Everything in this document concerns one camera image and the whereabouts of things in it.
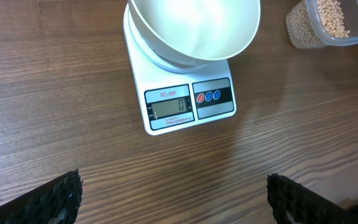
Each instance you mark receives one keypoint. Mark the clear plastic container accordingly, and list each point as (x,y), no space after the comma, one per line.
(350,10)

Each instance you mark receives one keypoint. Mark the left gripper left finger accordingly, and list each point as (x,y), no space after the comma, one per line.
(57,201)

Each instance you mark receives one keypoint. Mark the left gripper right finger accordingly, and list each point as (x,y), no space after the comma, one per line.
(293,203)

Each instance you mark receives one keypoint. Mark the white bowl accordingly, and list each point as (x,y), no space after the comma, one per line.
(193,32)

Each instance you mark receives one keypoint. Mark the soybeans in container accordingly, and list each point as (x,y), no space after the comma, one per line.
(309,23)

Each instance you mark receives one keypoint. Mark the white digital kitchen scale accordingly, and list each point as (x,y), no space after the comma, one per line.
(173,97)

